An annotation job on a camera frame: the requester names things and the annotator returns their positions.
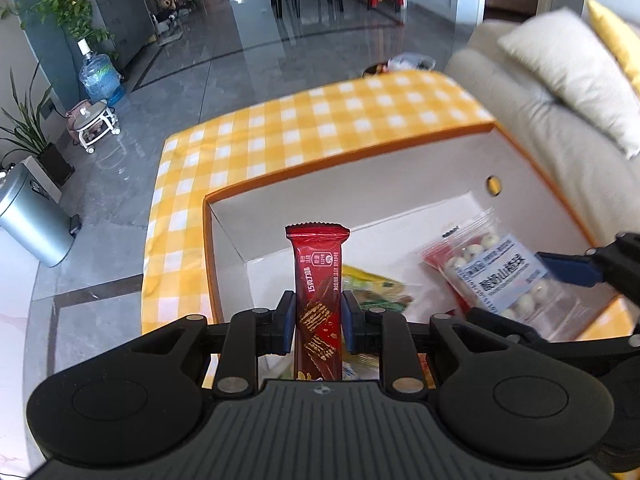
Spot yellow snack packet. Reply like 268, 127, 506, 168
342, 264, 421, 312

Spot clear bag white balls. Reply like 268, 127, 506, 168
431, 209, 582, 337

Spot dark red wafer bar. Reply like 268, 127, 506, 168
285, 222, 350, 382

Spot red snack packet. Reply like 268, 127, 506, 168
421, 240, 471, 314

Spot beige sofa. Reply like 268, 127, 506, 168
445, 20, 639, 245

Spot orange cardboard box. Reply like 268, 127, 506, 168
202, 121, 640, 380

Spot cream cushion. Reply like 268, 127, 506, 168
498, 8, 639, 159

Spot yellow checkered tablecloth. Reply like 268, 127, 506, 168
141, 70, 496, 332

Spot yellow cushion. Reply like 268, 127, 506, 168
587, 0, 640, 93

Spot silver trash can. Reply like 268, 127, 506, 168
0, 164, 82, 268

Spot small white stool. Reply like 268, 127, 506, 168
65, 100, 122, 154

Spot blue water jug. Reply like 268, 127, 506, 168
77, 39, 125, 106

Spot potted plant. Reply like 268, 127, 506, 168
1, 63, 75, 188

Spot dark grey cabinet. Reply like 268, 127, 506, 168
89, 0, 155, 70

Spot hanging green plant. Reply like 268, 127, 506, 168
29, 0, 147, 47

